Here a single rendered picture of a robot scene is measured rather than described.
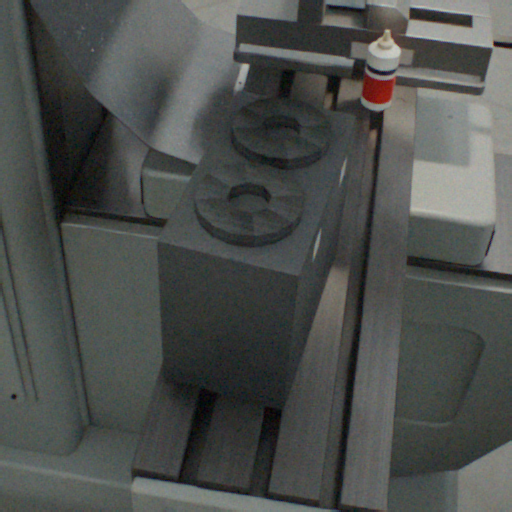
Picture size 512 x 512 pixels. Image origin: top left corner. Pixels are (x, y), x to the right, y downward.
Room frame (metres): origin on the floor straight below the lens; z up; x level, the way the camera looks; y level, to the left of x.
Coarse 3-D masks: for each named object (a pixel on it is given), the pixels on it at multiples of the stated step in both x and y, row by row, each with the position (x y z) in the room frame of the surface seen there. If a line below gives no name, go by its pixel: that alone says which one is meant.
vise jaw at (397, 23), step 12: (372, 0) 1.04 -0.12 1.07; (384, 0) 1.04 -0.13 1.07; (396, 0) 1.05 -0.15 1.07; (408, 0) 1.07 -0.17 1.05; (372, 12) 1.03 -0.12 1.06; (384, 12) 1.03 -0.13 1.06; (396, 12) 1.03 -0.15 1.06; (408, 12) 1.04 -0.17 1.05; (372, 24) 1.03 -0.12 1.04; (384, 24) 1.03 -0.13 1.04; (396, 24) 1.03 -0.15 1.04
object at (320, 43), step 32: (256, 0) 1.09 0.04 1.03; (288, 0) 1.10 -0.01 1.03; (320, 0) 1.04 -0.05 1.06; (416, 0) 1.12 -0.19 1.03; (448, 0) 1.13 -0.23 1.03; (256, 32) 1.05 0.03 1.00; (288, 32) 1.04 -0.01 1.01; (320, 32) 1.04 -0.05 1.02; (352, 32) 1.04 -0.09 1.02; (416, 32) 1.04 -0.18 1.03; (448, 32) 1.04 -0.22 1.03; (480, 32) 1.05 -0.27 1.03; (256, 64) 1.03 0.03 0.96; (288, 64) 1.03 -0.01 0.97; (320, 64) 1.03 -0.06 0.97; (352, 64) 1.03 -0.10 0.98; (416, 64) 1.03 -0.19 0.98; (448, 64) 1.02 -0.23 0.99; (480, 64) 1.02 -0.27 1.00
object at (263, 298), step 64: (256, 128) 0.63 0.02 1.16; (320, 128) 0.64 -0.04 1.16; (192, 192) 0.56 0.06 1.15; (256, 192) 0.56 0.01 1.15; (320, 192) 0.57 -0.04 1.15; (192, 256) 0.49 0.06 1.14; (256, 256) 0.49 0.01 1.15; (320, 256) 0.56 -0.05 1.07; (192, 320) 0.49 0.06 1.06; (256, 320) 0.48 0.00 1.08; (192, 384) 0.49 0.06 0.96; (256, 384) 0.48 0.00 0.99
